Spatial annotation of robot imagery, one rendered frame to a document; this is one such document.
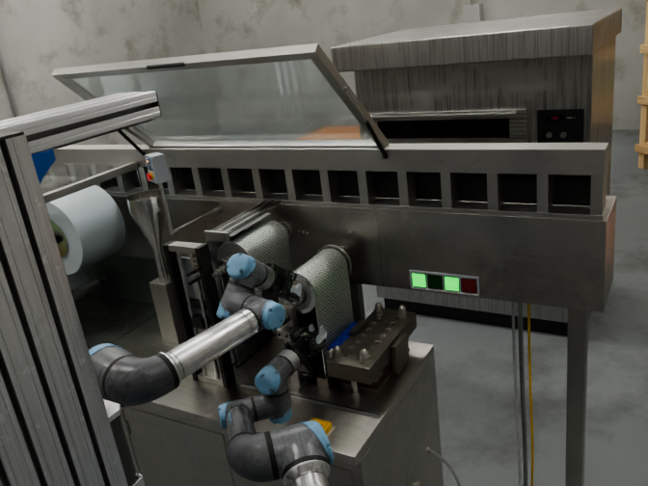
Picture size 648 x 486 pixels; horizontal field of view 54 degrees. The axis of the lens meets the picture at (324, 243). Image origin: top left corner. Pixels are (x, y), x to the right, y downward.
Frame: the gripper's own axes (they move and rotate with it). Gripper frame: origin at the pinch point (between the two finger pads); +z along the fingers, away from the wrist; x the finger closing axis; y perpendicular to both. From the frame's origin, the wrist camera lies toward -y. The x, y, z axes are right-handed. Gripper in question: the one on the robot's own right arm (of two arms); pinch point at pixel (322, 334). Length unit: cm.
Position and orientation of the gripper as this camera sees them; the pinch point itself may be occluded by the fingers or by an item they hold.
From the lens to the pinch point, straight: 216.8
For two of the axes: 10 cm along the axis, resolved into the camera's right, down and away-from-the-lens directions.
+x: -8.6, -0.7, 5.0
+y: -1.2, -9.3, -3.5
